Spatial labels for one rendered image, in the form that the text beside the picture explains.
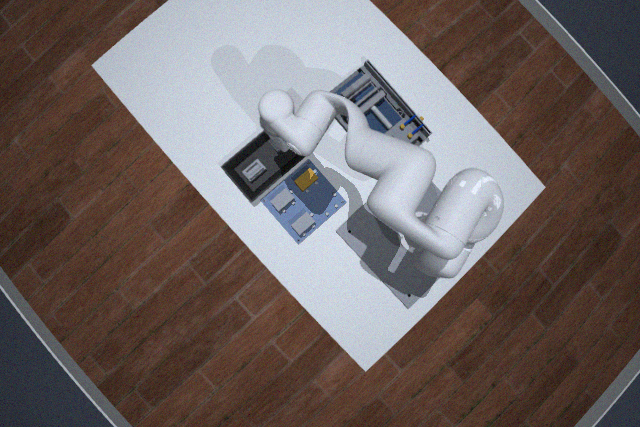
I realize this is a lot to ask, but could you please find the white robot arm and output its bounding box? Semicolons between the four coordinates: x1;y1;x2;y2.
258;88;504;279

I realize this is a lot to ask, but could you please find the small yellow block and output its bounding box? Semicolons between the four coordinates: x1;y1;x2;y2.
294;168;318;192

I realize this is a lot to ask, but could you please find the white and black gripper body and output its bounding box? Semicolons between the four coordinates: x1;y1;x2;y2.
259;118;290;152

